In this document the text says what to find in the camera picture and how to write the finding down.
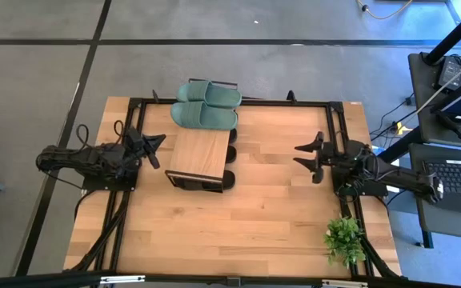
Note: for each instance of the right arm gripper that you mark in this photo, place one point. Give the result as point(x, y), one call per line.
point(336, 155)

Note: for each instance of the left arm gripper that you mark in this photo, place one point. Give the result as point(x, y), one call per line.
point(136, 144)

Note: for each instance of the wooden shelf with metal rails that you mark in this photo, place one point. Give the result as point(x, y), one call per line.
point(198, 154)

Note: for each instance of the green slide sandal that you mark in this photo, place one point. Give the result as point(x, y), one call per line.
point(202, 116)
point(210, 94)

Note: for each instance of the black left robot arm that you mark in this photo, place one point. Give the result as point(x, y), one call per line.
point(74, 158)

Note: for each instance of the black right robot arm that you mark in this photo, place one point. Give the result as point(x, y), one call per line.
point(398, 176)

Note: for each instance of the black table clamp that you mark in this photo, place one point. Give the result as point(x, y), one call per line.
point(155, 97)
point(291, 97)

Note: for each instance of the white paper sheet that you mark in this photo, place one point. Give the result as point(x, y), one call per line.
point(394, 189)

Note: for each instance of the black diagonal rig pole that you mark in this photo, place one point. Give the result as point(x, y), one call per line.
point(454, 36)
point(402, 146)

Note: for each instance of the small green artificial plant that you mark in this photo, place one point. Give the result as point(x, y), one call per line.
point(344, 240)

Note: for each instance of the black floor plug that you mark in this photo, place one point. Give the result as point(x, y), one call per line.
point(409, 101)

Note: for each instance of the dark grey desk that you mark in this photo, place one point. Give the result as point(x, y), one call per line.
point(446, 228)
point(424, 80)

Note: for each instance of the black power adapter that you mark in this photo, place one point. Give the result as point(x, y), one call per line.
point(450, 72)

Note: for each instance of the black horizontal rig beam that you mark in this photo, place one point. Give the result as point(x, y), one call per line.
point(34, 280)

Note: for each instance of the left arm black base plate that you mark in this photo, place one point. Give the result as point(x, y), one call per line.
point(110, 185)

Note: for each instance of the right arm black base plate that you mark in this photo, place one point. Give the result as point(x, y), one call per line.
point(368, 190)

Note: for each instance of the silver metal bracket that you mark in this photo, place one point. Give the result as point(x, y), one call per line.
point(344, 284)
point(122, 279)

